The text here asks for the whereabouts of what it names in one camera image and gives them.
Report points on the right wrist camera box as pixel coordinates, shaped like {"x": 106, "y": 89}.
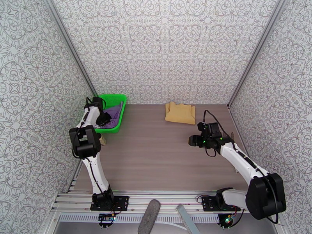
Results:
{"x": 202, "y": 128}

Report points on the slotted metal panel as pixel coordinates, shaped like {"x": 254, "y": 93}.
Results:
{"x": 129, "y": 218}

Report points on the purple t-shirt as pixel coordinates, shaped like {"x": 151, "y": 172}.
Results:
{"x": 114, "y": 113}

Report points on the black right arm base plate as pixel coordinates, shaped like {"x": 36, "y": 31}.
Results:
{"x": 207, "y": 204}

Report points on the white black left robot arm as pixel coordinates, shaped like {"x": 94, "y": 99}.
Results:
{"x": 97, "y": 177}

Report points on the green plastic laundry basket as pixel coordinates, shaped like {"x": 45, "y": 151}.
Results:
{"x": 114, "y": 98}

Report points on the aluminium corner post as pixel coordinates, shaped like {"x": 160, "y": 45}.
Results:
{"x": 71, "y": 46}
{"x": 256, "y": 51}

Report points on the tan garment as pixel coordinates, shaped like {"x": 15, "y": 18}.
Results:
{"x": 179, "y": 113}

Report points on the grey felt-covered bar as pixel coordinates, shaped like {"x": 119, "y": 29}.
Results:
{"x": 150, "y": 216}

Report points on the tan bottle with black cap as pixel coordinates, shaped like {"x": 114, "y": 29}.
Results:
{"x": 102, "y": 140}

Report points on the left circuit board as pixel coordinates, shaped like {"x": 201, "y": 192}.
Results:
{"x": 106, "y": 218}

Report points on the circuit board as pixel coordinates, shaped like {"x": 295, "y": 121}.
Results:
{"x": 228, "y": 220}
{"x": 106, "y": 218}

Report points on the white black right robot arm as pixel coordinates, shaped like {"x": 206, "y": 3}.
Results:
{"x": 238, "y": 155}

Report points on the flat metal bar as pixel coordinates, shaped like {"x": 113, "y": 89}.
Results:
{"x": 186, "y": 218}

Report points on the right circuit board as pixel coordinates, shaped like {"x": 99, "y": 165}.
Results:
{"x": 228, "y": 220}

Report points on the aluminium mounting rail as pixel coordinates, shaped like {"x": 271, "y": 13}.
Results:
{"x": 170, "y": 195}

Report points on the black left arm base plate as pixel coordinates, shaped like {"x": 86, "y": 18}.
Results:
{"x": 121, "y": 202}

